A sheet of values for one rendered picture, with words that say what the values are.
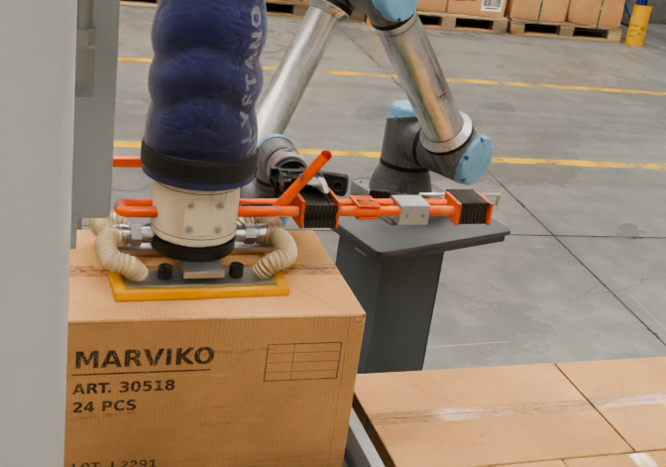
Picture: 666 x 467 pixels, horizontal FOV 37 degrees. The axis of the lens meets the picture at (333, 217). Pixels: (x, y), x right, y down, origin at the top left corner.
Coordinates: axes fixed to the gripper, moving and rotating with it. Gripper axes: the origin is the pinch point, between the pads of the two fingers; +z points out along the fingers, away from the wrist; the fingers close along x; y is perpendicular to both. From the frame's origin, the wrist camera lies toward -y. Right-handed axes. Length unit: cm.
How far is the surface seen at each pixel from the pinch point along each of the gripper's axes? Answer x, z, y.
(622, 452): -52, 20, -75
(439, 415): -53, 1, -36
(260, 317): -13.3, 22.2, 17.8
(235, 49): 34.6, 10.2, 25.0
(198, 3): 42, 10, 32
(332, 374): -26.2, 22.5, 1.6
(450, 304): -104, -151, -116
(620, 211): -101, -248, -260
